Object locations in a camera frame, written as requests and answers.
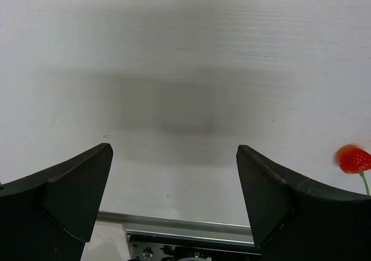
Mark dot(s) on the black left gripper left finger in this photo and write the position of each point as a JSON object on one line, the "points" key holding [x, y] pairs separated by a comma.
{"points": [[50, 215]]}

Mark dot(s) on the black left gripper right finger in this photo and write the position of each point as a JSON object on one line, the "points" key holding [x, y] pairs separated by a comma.
{"points": [[293, 217]]}

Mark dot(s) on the red fake strawberry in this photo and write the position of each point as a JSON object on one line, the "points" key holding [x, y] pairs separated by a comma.
{"points": [[352, 159]]}

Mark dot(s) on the aluminium table edge rail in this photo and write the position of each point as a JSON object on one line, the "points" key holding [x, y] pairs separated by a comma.
{"points": [[176, 228]]}

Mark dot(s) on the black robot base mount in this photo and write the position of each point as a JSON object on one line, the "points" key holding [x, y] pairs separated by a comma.
{"points": [[146, 247]]}

